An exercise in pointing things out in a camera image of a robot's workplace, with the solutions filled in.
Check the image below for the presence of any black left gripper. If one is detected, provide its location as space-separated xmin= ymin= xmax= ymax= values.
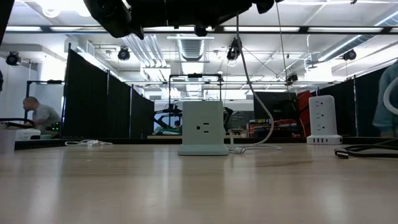
xmin=136 ymin=0 xmax=276 ymax=37

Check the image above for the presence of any mint green cube power strip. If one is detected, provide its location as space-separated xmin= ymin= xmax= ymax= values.
xmin=177 ymin=100 xmax=229 ymax=156

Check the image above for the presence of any white USB cable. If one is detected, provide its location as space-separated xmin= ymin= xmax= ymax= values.
xmin=228 ymin=14 xmax=283 ymax=155

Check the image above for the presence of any white tower power strip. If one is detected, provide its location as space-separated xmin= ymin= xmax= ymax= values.
xmin=306 ymin=95 xmax=343 ymax=146

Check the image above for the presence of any black USB cable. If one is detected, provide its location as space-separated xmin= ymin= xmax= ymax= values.
xmin=333 ymin=138 xmax=398 ymax=160

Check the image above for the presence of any pale purple braided USB cable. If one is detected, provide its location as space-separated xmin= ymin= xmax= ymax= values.
xmin=382 ymin=77 xmax=398 ymax=116

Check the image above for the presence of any black ceiling spotlight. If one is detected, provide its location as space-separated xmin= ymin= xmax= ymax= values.
xmin=342 ymin=49 xmax=358 ymax=62
xmin=117 ymin=46 xmax=131 ymax=62
xmin=226 ymin=37 xmax=243 ymax=62
xmin=5 ymin=51 xmax=21 ymax=67

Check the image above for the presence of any black computer monitor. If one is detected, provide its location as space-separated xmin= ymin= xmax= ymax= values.
xmin=252 ymin=91 xmax=300 ymax=121

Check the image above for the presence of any cluttered background workbench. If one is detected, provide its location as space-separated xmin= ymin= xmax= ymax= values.
xmin=247 ymin=119 xmax=301 ymax=139

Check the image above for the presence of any red storage rack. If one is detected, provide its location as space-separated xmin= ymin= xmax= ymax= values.
xmin=297 ymin=90 xmax=312 ymax=138

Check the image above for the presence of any linear ceiling light strip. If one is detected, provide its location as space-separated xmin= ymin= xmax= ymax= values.
xmin=6 ymin=26 xmax=398 ymax=34

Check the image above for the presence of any white equipment box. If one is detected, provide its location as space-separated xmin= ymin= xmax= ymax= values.
xmin=15 ymin=128 xmax=42 ymax=141

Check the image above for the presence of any white plastic cup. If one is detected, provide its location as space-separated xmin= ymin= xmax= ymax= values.
xmin=0 ymin=129 xmax=17 ymax=156

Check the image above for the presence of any silver ceiling air duct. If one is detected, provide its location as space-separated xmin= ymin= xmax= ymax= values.
xmin=177 ymin=34 xmax=215 ymax=62

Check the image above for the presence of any black background rig frame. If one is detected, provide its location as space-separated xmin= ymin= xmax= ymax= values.
xmin=168 ymin=73 xmax=223 ymax=103
xmin=24 ymin=79 xmax=65 ymax=121

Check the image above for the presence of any black partition wall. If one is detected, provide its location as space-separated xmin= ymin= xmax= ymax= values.
xmin=317 ymin=65 xmax=398 ymax=138
xmin=60 ymin=49 xmax=155 ymax=139

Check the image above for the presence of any black aluminium table frame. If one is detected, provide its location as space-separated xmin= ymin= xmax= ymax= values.
xmin=14 ymin=136 xmax=398 ymax=151

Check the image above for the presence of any thin white coiled cable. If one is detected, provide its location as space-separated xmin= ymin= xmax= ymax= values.
xmin=64 ymin=139 xmax=113 ymax=147

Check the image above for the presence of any black gantry post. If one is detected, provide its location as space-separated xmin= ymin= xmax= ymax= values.
xmin=0 ymin=0 xmax=16 ymax=44

